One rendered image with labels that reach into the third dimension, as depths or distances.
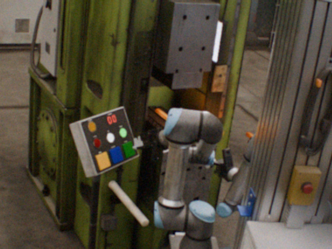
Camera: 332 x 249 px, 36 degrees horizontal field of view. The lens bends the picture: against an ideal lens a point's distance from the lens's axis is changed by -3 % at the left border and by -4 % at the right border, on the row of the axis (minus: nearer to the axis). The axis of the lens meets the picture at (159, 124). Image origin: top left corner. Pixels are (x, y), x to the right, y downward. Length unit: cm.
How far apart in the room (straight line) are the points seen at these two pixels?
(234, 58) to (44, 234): 181
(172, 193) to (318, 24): 97
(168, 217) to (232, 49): 140
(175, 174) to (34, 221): 196
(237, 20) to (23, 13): 531
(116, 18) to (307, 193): 153
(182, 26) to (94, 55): 66
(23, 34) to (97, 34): 505
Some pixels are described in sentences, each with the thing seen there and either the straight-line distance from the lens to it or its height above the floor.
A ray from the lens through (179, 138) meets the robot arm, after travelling 210.
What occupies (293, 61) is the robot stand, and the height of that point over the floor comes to 182.
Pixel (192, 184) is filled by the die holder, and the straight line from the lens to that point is 326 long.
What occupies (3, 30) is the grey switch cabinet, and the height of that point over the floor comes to 31.
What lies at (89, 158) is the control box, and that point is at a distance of 260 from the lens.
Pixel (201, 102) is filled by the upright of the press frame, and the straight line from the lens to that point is 334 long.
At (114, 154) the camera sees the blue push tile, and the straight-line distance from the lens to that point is 269.
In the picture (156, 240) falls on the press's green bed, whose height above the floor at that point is 27.
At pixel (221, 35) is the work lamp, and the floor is 156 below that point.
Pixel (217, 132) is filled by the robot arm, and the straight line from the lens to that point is 213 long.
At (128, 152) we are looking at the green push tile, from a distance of 277.
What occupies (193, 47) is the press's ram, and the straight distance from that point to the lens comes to 294.
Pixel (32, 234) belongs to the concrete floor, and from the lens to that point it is 381.
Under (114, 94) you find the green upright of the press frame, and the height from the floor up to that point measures 121.
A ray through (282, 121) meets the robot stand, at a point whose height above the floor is 162.
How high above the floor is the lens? 221
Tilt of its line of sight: 23 degrees down
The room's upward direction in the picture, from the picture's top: 7 degrees clockwise
